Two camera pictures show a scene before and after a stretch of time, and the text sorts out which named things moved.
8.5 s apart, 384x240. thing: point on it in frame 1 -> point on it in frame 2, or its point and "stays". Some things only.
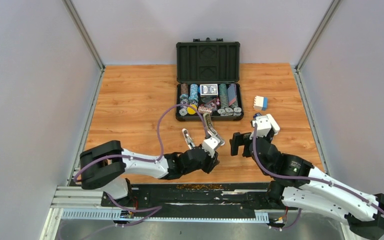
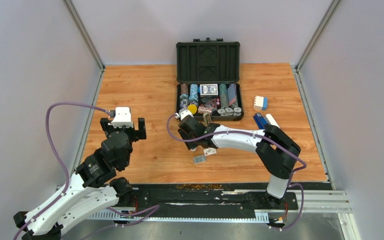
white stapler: x=275 y=126 stays
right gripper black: x=238 y=140 -> x=192 y=145
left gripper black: x=212 y=162 -> x=139 y=134
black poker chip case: x=208 y=77 stays
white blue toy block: x=260 y=103 stays
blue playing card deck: x=209 y=90 stays
